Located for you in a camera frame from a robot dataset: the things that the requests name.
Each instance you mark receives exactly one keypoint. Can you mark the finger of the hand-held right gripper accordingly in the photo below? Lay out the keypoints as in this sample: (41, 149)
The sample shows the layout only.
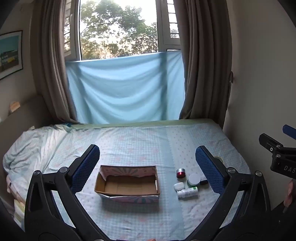
(269, 143)
(290, 132)

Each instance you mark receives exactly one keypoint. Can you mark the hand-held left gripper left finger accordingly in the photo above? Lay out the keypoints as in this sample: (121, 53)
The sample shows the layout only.
(85, 169)

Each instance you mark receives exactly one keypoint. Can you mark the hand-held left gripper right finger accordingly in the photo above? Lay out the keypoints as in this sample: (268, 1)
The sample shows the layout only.
(209, 169)

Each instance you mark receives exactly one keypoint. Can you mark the white jar black label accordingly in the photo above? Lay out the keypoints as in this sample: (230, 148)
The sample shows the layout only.
(204, 181)

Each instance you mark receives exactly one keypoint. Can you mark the green jar white lid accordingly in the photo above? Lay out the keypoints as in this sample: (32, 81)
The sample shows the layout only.
(193, 179)

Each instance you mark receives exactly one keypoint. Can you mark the red jar silver lid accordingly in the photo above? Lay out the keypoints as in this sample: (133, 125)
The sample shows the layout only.
(180, 173)

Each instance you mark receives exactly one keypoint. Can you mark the white pill bottle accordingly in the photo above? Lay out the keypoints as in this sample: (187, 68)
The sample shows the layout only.
(188, 192)

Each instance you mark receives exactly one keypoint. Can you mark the cardboard box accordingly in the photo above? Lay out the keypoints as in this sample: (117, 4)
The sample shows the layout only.
(127, 185)

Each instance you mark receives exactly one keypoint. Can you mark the person's right hand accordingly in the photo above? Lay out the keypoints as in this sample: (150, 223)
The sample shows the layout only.
(291, 193)

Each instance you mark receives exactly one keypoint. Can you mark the white earbud case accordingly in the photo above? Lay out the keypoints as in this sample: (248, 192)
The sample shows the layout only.
(179, 186)

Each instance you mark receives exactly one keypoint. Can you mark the crumpled pale quilt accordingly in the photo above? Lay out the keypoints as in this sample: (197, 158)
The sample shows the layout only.
(30, 150)

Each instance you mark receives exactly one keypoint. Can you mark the checked floral bed sheet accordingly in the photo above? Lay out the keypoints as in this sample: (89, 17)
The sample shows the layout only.
(138, 143)

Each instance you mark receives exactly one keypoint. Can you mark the green mattress sheet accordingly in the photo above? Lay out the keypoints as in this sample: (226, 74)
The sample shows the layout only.
(138, 124)

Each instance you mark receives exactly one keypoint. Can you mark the folded pale bedding stack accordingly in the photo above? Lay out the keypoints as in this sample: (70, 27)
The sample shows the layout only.
(19, 213)

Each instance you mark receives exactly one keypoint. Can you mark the light blue hanging cloth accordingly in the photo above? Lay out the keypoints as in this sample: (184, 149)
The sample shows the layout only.
(124, 92)

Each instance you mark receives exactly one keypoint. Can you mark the small pale box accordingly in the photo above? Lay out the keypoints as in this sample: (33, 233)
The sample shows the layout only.
(15, 107)

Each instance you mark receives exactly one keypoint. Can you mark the brown curtain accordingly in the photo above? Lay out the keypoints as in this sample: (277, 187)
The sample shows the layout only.
(53, 69)
(205, 69)

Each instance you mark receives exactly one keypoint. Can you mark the framed wall picture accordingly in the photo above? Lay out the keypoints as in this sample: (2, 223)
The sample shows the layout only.
(10, 55)

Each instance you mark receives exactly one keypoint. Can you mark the window with white frame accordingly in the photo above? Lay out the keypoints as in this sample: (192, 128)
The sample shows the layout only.
(165, 27)

